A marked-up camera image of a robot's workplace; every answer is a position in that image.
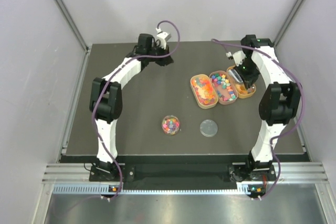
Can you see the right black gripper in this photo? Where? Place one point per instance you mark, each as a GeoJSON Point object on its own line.
{"type": "Point", "coordinates": [248, 80]}

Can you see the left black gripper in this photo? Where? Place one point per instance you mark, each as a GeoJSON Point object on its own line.
{"type": "Point", "coordinates": [165, 57]}

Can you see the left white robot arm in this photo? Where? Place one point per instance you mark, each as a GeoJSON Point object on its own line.
{"type": "Point", "coordinates": [106, 93]}

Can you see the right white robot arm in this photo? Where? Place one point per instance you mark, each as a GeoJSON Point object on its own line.
{"type": "Point", "coordinates": [278, 105]}

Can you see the yellow tray mixed candies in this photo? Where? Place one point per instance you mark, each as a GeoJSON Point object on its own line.
{"type": "Point", "coordinates": [243, 93]}

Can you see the orange tray translucent star candies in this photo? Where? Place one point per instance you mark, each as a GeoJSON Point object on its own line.
{"type": "Point", "coordinates": [203, 90]}

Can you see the clear round plastic jar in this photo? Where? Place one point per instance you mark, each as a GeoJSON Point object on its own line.
{"type": "Point", "coordinates": [170, 125]}

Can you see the round grey jar lid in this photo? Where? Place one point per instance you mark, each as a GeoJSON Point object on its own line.
{"type": "Point", "coordinates": [208, 128]}

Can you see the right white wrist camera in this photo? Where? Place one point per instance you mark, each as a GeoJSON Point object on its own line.
{"type": "Point", "coordinates": [238, 57]}

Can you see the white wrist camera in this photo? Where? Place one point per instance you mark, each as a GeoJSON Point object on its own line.
{"type": "Point", "coordinates": [162, 38]}
{"type": "Point", "coordinates": [238, 57]}

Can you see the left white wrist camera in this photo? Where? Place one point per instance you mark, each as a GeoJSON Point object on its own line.
{"type": "Point", "coordinates": [162, 38]}

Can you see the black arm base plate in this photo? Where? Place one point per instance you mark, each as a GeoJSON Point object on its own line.
{"type": "Point", "coordinates": [236, 168]}

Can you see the aluminium frame rail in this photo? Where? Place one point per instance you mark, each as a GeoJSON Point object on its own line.
{"type": "Point", "coordinates": [291, 173]}

